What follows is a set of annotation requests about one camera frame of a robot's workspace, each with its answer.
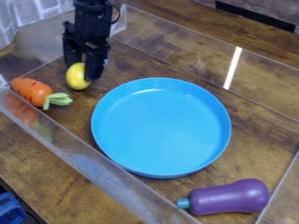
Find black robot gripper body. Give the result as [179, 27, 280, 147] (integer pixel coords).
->
[63, 0, 121, 53]

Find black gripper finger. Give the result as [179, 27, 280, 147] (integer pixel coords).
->
[63, 38, 83, 67]
[85, 44, 110, 81]

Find yellow toy lemon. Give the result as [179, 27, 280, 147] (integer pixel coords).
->
[66, 62, 91, 90]

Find orange toy carrot green leaves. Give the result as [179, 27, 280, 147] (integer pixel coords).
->
[11, 77, 73, 110]

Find blue round plastic tray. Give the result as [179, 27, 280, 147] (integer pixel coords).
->
[91, 78, 233, 179]

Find white lattice curtain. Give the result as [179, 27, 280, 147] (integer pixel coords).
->
[0, 0, 74, 49]

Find dark wooden furniture edge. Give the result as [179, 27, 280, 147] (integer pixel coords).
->
[216, 0, 296, 32]

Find blue plastic object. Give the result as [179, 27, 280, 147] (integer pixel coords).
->
[0, 192, 26, 224]

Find purple toy eggplant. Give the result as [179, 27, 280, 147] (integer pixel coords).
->
[177, 178, 270, 215]

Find clear acrylic barrier wall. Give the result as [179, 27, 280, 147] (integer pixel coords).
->
[0, 0, 299, 224]

